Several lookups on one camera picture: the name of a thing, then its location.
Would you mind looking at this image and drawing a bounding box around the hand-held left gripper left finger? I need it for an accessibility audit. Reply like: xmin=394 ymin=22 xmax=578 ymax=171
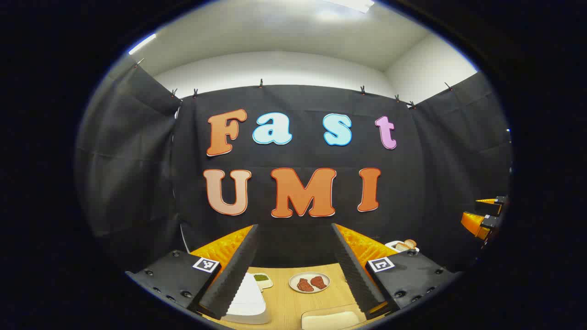
xmin=125 ymin=224 xmax=260 ymax=320

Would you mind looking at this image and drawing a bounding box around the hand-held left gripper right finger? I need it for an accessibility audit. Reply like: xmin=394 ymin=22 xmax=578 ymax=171
xmin=331 ymin=223 xmax=459 ymax=320

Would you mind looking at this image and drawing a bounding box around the white rice cooker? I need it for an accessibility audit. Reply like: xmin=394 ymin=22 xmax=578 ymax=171
xmin=227 ymin=273 xmax=271 ymax=325

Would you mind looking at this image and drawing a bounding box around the clear glass rice container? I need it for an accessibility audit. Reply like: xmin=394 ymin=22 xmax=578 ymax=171
xmin=300 ymin=310 xmax=365 ymax=330

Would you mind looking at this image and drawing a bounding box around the white toaster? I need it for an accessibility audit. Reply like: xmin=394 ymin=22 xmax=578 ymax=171
xmin=384 ymin=239 xmax=420 ymax=253

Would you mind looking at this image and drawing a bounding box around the round white plate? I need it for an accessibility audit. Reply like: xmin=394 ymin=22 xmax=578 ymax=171
xmin=289 ymin=272 xmax=331 ymax=294

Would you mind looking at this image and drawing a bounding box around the black backdrop cloth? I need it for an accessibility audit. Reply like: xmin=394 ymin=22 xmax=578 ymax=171
xmin=76 ymin=57 xmax=512 ymax=275

